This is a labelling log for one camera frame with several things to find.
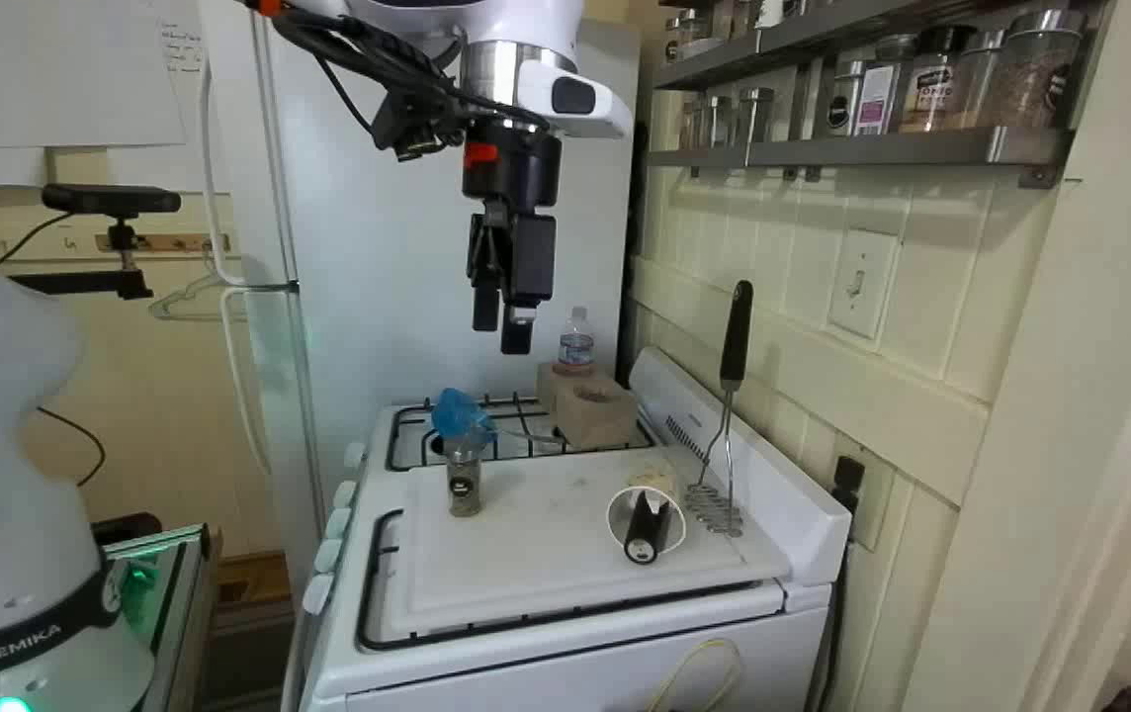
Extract black handled wire potato masher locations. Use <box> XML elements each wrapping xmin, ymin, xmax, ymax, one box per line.
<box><xmin>685</xmin><ymin>277</ymin><xmax>759</xmax><ymax>539</ymax></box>

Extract clear plastic water bottle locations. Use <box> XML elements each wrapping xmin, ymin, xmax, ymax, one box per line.
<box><xmin>557</xmin><ymin>306</ymin><xmax>599</xmax><ymax>378</ymax></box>

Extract small black cylinder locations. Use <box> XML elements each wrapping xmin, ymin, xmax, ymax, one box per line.
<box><xmin>625</xmin><ymin>495</ymin><xmax>670</xmax><ymax>564</ymax></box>

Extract white whiteboard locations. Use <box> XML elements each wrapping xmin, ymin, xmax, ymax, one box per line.
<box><xmin>0</xmin><ymin>0</ymin><xmax>209</xmax><ymax>159</ymax></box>

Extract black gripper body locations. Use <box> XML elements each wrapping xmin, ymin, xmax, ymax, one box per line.
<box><xmin>459</xmin><ymin>120</ymin><xmax>566</xmax><ymax>226</ymax></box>

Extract large glass spice jar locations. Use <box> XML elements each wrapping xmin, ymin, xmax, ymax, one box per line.
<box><xmin>992</xmin><ymin>5</ymin><xmax>1091</xmax><ymax>135</ymax></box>

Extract white light switch plate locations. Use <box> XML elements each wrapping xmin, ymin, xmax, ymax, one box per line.
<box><xmin>828</xmin><ymin>228</ymin><xmax>904</xmax><ymax>344</ymax></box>

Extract white refrigerator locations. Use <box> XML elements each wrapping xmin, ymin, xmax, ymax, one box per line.
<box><xmin>202</xmin><ymin>0</ymin><xmax>637</xmax><ymax>556</ymax></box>

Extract white cutting board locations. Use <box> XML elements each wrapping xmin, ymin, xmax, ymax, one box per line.
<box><xmin>399</xmin><ymin>448</ymin><xmax>796</xmax><ymax>642</ymax></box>

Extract wall outlet with black plug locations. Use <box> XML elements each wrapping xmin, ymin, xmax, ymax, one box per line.
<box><xmin>832</xmin><ymin>452</ymin><xmax>904</xmax><ymax>555</ymax></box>

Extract white label spice jar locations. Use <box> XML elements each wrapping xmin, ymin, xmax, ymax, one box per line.
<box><xmin>856</xmin><ymin>56</ymin><xmax>905</xmax><ymax>138</ymax></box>

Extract blue plastic cup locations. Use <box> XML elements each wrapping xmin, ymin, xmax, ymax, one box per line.
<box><xmin>429</xmin><ymin>385</ymin><xmax>504</xmax><ymax>452</ymax></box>

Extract small glass spice jar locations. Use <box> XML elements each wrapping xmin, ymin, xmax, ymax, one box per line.
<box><xmin>698</xmin><ymin>92</ymin><xmax>736</xmax><ymax>151</ymax></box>
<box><xmin>736</xmin><ymin>87</ymin><xmax>777</xmax><ymax>151</ymax></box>
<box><xmin>815</xmin><ymin>60</ymin><xmax>861</xmax><ymax>141</ymax></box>

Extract brown cardboard box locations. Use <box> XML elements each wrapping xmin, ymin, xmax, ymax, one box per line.
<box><xmin>537</xmin><ymin>364</ymin><xmax>637</xmax><ymax>455</ymax></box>

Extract black stereo camera on stand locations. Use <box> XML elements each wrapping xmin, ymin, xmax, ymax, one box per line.
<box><xmin>7</xmin><ymin>182</ymin><xmax>187</xmax><ymax>306</ymax></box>

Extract metal robot mount stand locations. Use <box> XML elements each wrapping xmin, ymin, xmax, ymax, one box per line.
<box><xmin>92</xmin><ymin>522</ymin><xmax>227</xmax><ymax>712</ymax></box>

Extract white gas stove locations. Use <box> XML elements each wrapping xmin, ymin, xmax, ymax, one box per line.
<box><xmin>281</xmin><ymin>344</ymin><xmax>856</xmax><ymax>712</ymax></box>

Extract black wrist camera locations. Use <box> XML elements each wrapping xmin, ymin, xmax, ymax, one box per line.
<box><xmin>372</xmin><ymin>87</ymin><xmax>473</xmax><ymax>164</ymax></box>

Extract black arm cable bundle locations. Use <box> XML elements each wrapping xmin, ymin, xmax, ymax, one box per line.
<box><xmin>247</xmin><ymin>0</ymin><xmax>480</xmax><ymax>151</ymax></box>

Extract dark label spice jar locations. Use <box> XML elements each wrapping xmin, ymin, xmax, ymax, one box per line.
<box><xmin>900</xmin><ymin>27</ymin><xmax>1001</xmax><ymax>138</ymax></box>

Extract metal spice shelf with brackets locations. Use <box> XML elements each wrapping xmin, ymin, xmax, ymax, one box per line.
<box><xmin>647</xmin><ymin>120</ymin><xmax>1079</xmax><ymax>191</ymax></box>

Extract clear spice grinder jar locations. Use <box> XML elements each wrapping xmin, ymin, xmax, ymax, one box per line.
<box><xmin>445</xmin><ymin>433</ymin><xmax>490</xmax><ymax>522</ymax></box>

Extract black outlet power cord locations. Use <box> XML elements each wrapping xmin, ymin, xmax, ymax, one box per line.
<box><xmin>807</xmin><ymin>502</ymin><xmax>856</xmax><ymax>712</ymax></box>

